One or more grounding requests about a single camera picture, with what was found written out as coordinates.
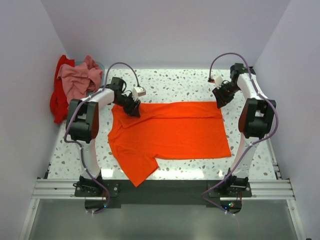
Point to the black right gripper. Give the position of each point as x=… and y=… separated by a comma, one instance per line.
x=221, y=100

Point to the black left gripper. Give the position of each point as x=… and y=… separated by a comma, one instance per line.
x=133, y=109

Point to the orange t shirt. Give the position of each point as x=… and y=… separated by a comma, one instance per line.
x=170, y=131

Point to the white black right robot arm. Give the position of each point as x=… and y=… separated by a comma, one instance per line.
x=254, y=124

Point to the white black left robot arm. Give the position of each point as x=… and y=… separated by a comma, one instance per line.
x=82, y=128

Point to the teal laundry basket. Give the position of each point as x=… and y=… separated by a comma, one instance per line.
x=100, y=67

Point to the pink t shirt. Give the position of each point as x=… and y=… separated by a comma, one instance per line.
x=68, y=73

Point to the red t shirt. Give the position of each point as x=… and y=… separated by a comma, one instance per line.
x=60, y=105

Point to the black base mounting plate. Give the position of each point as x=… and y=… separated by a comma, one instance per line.
x=233, y=205

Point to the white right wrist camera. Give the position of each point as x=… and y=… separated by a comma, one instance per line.
x=218, y=80

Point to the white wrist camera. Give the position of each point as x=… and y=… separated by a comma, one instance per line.
x=138, y=91
x=218, y=80

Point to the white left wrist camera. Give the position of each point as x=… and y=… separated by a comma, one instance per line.
x=138, y=91

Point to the aluminium front frame rail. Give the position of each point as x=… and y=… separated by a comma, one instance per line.
x=255, y=190

